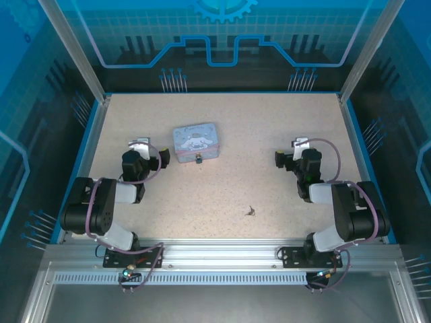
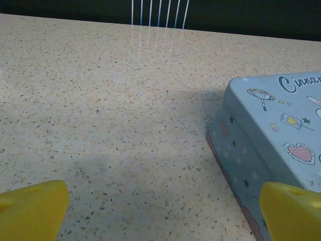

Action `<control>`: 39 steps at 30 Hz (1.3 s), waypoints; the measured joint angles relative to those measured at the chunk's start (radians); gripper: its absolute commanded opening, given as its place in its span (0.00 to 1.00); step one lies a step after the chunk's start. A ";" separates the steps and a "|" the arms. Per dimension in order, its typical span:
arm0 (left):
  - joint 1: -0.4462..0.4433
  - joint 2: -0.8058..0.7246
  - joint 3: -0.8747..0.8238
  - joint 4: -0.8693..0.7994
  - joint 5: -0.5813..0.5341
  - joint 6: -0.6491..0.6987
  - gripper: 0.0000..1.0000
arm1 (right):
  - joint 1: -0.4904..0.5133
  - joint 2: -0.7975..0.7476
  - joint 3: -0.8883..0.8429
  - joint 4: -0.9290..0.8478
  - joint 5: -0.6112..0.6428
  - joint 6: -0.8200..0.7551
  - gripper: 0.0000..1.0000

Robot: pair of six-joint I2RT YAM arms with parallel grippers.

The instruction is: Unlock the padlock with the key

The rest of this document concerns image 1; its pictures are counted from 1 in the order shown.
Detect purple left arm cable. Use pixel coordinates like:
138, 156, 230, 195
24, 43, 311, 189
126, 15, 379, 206
85, 141, 166, 294

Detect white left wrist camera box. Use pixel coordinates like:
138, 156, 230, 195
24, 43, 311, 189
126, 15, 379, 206
127, 136, 151, 159

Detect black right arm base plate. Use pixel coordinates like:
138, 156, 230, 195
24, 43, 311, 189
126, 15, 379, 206
278, 246, 345, 270

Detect pastel cartoon tin box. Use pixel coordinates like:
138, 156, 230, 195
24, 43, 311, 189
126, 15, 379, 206
172, 122, 219, 164

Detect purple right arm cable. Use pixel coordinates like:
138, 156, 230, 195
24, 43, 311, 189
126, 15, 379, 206
296, 137, 387, 294

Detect aluminium mounting rail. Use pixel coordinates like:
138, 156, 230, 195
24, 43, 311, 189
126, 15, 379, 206
42, 238, 405, 274

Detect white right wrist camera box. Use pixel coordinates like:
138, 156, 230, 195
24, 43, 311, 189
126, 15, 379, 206
291, 136, 309, 161

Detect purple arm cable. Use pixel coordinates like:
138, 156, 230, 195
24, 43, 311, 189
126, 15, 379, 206
296, 137, 387, 294
85, 141, 166, 294

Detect slotted metal cable duct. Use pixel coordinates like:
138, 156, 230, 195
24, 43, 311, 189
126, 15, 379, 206
53, 272, 310, 286

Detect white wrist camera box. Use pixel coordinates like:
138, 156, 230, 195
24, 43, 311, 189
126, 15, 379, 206
291, 136, 309, 161
127, 136, 151, 159

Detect aluminium frame post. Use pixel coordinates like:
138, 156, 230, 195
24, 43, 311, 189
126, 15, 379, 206
37, 0, 112, 103
337, 0, 406, 103

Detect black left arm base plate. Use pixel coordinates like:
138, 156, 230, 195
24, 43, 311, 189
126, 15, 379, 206
102, 246, 165, 270

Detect aluminium table side rail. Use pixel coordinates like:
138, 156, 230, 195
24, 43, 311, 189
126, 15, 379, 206
56, 95, 112, 244
337, 94, 397, 244

